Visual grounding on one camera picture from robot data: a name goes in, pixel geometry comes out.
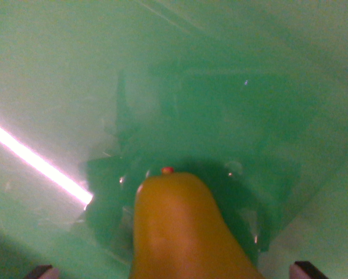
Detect green plastic bin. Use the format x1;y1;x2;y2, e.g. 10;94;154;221
0;0;348;279

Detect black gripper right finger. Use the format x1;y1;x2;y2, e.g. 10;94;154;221
289;260;328;279

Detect yellow-green toy pear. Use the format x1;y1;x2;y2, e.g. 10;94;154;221
127;166;266;279

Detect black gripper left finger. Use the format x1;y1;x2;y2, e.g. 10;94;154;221
23;264;60;279

